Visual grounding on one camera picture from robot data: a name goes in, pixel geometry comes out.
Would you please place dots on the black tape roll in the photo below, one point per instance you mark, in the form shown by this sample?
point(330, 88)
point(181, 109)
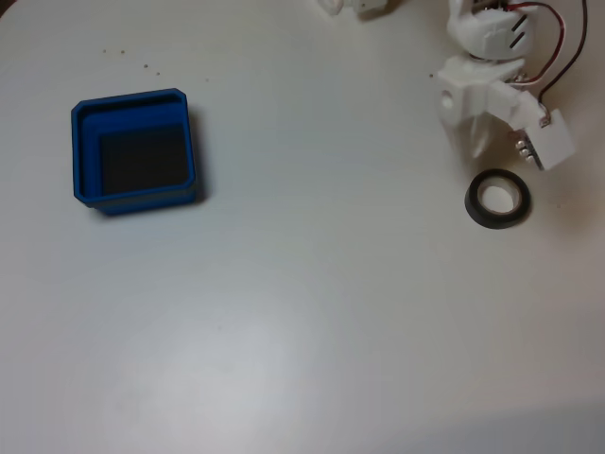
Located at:
point(472, 208)

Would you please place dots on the blue plastic box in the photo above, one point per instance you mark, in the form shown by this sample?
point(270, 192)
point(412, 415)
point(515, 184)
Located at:
point(85, 156)

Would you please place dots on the dark grey bottom liner sheet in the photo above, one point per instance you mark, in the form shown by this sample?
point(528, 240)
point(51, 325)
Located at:
point(142, 161)

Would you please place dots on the white camera box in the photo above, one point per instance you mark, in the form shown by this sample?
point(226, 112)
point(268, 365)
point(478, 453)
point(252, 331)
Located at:
point(553, 142)

